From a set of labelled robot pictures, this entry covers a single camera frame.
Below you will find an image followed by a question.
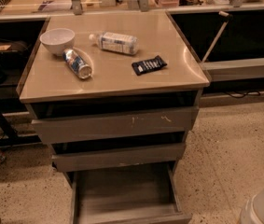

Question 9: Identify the grey bottom drawer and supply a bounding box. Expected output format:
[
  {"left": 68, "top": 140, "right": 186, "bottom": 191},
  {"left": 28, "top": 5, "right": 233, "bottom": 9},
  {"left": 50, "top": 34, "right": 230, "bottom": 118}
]
[{"left": 70, "top": 163, "right": 191, "bottom": 224}]

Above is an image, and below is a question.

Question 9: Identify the grey drawer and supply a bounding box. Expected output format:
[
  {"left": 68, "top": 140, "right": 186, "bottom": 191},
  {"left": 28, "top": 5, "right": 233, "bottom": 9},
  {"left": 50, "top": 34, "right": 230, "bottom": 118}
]
[
  {"left": 52, "top": 143, "right": 186, "bottom": 173},
  {"left": 32, "top": 106, "right": 199, "bottom": 144},
  {"left": 70, "top": 163, "right": 191, "bottom": 224}
]

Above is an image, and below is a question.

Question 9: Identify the grey drawer cabinet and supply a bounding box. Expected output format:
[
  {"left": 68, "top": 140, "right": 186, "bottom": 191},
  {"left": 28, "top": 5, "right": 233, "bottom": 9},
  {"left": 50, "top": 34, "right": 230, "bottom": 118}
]
[{"left": 16, "top": 10, "right": 213, "bottom": 185}]

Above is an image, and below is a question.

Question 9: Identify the grey top drawer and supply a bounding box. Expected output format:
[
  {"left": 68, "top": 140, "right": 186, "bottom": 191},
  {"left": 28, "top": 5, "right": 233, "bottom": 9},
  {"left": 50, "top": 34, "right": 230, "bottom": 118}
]
[{"left": 32, "top": 106, "right": 199, "bottom": 144}]

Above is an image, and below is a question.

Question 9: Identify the grey middle drawer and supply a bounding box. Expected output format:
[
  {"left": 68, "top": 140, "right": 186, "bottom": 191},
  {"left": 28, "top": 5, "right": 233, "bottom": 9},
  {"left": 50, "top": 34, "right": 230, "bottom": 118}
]
[{"left": 52, "top": 143, "right": 186, "bottom": 173}]

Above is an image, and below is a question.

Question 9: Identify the dark blue snack packet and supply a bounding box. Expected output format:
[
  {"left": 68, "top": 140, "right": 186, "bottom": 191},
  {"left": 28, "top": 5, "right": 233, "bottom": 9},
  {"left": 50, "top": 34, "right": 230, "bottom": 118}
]
[{"left": 132, "top": 56, "right": 167, "bottom": 76}]

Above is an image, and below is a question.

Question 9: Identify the clear plastic water bottle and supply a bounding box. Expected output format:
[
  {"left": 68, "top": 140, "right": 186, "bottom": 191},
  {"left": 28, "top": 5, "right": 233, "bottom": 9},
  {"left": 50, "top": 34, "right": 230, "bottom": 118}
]
[{"left": 89, "top": 32, "right": 138, "bottom": 55}]

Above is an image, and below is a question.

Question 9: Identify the blue white soda can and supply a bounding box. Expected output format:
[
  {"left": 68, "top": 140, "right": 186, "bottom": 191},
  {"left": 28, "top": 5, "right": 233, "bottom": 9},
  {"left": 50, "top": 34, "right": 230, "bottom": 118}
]
[{"left": 63, "top": 49, "right": 92, "bottom": 79}]

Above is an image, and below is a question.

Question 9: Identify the white bowl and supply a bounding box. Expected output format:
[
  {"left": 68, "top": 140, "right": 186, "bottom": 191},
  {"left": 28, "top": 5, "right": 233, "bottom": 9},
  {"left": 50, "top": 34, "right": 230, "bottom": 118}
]
[{"left": 40, "top": 28, "right": 76, "bottom": 56}]

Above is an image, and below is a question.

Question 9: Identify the black cable on floor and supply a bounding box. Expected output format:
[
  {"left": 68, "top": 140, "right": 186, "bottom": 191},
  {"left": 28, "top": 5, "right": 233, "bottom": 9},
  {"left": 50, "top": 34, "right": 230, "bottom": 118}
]
[{"left": 224, "top": 91, "right": 262, "bottom": 99}]

